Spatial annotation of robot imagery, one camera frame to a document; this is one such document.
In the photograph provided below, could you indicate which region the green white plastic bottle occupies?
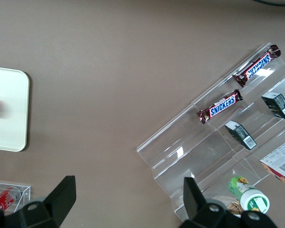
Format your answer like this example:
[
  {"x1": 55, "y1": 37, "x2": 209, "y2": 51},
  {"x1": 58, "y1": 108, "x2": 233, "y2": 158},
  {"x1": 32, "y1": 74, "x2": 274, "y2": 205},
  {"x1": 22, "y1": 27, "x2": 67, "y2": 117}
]
[{"x1": 228, "y1": 175, "x2": 270, "y2": 214}]

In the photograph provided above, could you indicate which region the black cable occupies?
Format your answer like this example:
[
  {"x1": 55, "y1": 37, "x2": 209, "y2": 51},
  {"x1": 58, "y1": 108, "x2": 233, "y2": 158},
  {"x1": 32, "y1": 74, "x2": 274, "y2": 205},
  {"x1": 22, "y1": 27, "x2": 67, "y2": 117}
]
[{"x1": 251, "y1": 0, "x2": 285, "y2": 7}]

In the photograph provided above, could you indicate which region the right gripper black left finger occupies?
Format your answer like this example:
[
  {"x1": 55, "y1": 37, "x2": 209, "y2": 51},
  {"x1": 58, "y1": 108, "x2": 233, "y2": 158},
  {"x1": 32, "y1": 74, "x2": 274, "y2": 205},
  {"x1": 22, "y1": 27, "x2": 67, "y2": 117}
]
[{"x1": 0, "y1": 175, "x2": 77, "y2": 228}]

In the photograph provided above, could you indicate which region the brown table cover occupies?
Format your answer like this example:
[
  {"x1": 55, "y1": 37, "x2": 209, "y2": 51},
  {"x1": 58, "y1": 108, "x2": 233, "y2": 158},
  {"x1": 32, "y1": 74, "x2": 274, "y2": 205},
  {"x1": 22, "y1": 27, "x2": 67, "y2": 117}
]
[{"x1": 0, "y1": 0, "x2": 285, "y2": 228}]

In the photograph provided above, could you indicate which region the small black carton box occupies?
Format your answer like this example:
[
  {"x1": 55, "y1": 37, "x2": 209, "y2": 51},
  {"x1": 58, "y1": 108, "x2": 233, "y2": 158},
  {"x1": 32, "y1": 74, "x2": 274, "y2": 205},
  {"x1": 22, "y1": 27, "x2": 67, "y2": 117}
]
[
  {"x1": 261, "y1": 92, "x2": 285, "y2": 121},
  {"x1": 224, "y1": 120, "x2": 257, "y2": 150}
]

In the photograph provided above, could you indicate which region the clear acrylic stepped display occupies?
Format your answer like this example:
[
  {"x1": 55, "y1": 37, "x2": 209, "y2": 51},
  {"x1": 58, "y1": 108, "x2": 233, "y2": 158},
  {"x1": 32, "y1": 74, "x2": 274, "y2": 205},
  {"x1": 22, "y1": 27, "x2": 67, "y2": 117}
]
[{"x1": 136, "y1": 42, "x2": 285, "y2": 220}]

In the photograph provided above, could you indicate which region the Snickers chocolate bar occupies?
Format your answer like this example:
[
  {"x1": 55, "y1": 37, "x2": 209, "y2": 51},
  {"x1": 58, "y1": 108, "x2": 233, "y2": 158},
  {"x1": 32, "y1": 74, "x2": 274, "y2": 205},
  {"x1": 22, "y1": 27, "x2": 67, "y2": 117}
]
[
  {"x1": 196, "y1": 89, "x2": 243, "y2": 125},
  {"x1": 232, "y1": 44, "x2": 282, "y2": 88}
]

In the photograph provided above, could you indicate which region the red white barcode carton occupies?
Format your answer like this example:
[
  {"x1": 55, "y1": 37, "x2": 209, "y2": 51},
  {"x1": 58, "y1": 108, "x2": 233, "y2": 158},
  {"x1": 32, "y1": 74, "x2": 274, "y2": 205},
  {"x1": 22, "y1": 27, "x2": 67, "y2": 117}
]
[{"x1": 260, "y1": 136, "x2": 285, "y2": 190}]

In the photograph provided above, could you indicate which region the red Coca-Cola bottle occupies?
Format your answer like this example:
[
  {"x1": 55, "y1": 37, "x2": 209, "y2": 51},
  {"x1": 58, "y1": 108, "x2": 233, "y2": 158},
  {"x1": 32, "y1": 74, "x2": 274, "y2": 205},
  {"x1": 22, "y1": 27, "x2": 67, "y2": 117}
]
[{"x1": 0, "y1": 186, "x2": 21, "y2": 212}]

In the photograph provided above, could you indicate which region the beige plastic tray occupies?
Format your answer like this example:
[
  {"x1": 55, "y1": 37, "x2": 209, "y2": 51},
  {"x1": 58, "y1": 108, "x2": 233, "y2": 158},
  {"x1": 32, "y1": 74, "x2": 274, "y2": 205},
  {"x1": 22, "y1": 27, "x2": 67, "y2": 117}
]
[{"x1": 0, "y1": 66, "x2": 30, "y2": 152}]

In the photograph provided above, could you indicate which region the light tan wicker basket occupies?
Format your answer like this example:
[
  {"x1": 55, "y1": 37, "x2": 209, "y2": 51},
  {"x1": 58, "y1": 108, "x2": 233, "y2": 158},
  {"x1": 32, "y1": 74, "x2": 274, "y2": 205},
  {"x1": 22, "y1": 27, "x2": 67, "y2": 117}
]
[{"x1": 218, "y1": 196, "x2": 243, "y2": 218}]

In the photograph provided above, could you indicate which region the clear acrylic bottle rack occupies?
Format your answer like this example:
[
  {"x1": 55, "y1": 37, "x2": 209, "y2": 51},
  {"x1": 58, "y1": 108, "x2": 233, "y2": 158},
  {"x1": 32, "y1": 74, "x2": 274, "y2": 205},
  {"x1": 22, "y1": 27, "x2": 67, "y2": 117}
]
[{"x1": 0, "y1": 181, "x2": 31, "y2": 214}]

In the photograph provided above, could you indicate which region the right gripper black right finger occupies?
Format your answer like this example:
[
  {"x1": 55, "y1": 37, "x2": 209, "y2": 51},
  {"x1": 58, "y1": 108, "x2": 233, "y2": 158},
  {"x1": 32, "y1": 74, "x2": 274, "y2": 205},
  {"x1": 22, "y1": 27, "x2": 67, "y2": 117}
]
[{"x1": 179, "y1": 177, "x2": 280, "y2": 228}]

